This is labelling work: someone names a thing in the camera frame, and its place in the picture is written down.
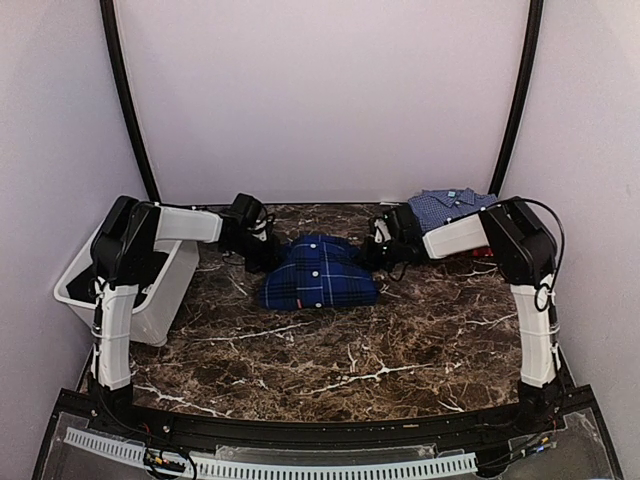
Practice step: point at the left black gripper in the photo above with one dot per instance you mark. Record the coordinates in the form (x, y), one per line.
(270, 262)

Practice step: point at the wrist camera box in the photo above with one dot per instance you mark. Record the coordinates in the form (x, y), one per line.
(397, 223)
(248, 215)

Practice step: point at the white plastic bin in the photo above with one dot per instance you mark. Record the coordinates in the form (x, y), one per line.
(156, 304)

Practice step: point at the dark blue plaid shirt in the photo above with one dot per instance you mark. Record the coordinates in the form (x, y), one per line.
(318, 271)

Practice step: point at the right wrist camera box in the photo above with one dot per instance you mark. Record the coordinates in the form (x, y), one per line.
(397, 223)

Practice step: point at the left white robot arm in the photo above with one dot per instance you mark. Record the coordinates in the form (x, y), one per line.
(122, 254)

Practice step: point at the black front rail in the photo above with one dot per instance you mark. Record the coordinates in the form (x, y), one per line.
(482, 429)

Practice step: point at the black frame post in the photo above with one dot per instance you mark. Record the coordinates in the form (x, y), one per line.
(125, 97)
(521, 89)

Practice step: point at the light blue checked folded shirt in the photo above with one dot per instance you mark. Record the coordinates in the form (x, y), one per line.
(436, 208)

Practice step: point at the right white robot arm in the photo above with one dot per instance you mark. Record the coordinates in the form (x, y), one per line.
(527, 241)

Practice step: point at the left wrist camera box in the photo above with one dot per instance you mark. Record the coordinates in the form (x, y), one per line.
(248, 215)

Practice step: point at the left black frame post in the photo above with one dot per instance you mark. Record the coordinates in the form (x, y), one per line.
(125, 97)

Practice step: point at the white slotted cable duct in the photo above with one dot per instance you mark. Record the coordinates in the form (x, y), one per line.
(242, 463)

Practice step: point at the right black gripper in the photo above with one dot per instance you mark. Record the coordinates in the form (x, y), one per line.
(368, 253)

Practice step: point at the red black folded shirt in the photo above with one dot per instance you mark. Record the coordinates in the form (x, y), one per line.
(482, 252)

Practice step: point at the right black frame post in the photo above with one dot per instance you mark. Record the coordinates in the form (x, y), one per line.
(521, 89)

